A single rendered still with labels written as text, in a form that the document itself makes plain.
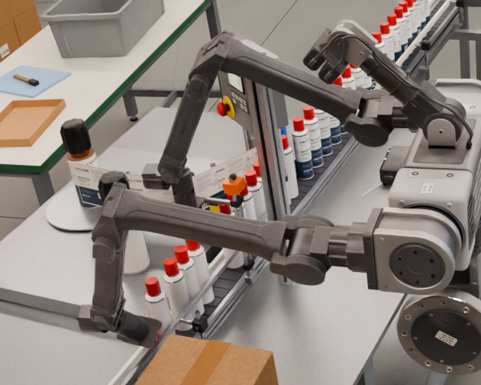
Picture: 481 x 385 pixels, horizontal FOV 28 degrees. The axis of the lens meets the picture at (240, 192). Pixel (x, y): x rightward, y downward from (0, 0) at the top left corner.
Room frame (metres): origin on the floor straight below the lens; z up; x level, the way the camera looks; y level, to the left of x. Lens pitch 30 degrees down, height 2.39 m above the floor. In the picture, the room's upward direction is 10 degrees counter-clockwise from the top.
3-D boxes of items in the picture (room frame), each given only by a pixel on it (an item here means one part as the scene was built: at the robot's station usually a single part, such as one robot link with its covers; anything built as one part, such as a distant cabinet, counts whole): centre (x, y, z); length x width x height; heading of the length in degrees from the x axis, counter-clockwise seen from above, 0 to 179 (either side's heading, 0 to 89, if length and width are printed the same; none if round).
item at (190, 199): (2.16, 0.14, 1.13); 0.10 x 0.07 x 0.07; 147
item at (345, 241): (1.35, -0.18, 1.45); 0.09 x 0.08 x 0.12; 155
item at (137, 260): (2.27, 0.33, 1.03); 0.09 x 0.09 x 0.30
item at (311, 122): (2.65, -0.25, 0.98); 0.05 x 0.05 x 0.20
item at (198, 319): (1.86, 0.17, 0.91); 0.07 x 0.03 x 0.17; 57
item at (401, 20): (3.33, -0.70, 0.98); 0.05 x 0.05 x 0.20
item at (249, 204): (2.27, -0.01, 0.98); 0.05 x 0.05 x 0.20
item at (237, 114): (2.22, -0.07, 1.38); 0.17 x 0.10 x 0.19; 22
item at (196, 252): (2.05, 0.14, 0.98); 0.05 x 0.05 x 0.20
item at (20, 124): (3.52, 0.81, 0.82); 0.34 x 0.24 x 0.04; 160
